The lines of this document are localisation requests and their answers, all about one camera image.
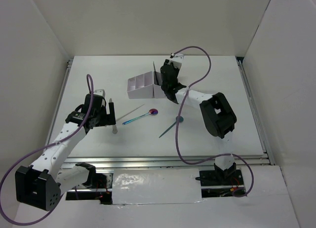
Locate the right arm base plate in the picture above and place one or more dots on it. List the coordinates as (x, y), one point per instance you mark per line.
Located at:
(210, 178)

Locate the aluminium right rail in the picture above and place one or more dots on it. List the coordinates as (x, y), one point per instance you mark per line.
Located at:
(260, 129)

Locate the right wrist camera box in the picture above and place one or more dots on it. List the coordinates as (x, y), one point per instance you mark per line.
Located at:
(177, 60)

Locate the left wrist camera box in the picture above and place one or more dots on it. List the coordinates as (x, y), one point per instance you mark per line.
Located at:
(99, 92)

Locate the teal spoon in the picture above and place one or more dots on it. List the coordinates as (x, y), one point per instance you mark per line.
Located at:
(177, 119)

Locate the black knife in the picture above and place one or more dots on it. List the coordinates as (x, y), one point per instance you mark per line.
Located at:
(155, 74)

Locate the silver ornate knife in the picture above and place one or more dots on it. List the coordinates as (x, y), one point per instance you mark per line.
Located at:
(114, 127)

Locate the white cover plate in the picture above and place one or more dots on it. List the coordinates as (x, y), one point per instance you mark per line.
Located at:
(161, 186)

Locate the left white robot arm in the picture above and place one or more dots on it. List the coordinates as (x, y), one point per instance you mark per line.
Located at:
(42, 184)

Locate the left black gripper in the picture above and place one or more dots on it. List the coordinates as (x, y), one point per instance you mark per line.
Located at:
(108, 119)

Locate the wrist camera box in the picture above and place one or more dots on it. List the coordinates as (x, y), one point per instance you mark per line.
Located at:
(99, 92)
(177, 60)

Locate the white left utensil organizer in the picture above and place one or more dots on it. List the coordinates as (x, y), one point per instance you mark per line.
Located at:
(141, 86)

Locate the aluminium rail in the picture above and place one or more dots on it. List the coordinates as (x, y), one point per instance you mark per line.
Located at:
(260, 129)
(152, 162)

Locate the white utensil organizer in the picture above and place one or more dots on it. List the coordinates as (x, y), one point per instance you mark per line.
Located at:
(158, 92)
(141, 86)

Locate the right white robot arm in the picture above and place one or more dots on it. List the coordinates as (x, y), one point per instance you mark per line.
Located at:
(218, 117)

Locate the aluminium front rail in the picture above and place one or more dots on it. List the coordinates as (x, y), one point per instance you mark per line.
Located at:
(152, 162)

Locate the white right utensil organizer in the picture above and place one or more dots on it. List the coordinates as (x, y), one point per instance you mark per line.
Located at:
(158, 92)

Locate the iridescent rainbow spoon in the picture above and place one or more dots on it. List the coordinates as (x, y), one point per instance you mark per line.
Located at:
(150, 112)

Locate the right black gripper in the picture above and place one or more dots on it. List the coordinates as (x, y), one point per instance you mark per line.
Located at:
(177, 70)

